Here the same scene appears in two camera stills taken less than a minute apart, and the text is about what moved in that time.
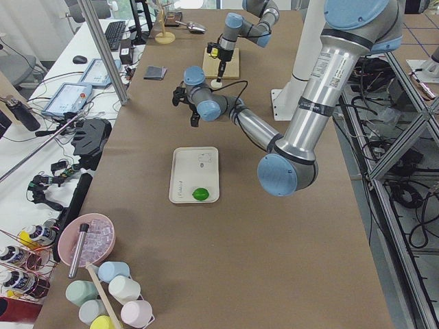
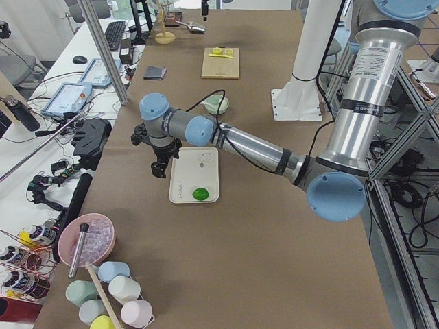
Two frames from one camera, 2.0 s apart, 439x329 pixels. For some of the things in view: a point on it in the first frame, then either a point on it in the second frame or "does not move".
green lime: [200, 194] does not move
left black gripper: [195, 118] → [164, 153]
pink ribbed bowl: [99, 239] does not move
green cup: [77, 292] does not move
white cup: [123, 288] does not move
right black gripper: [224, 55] → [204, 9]
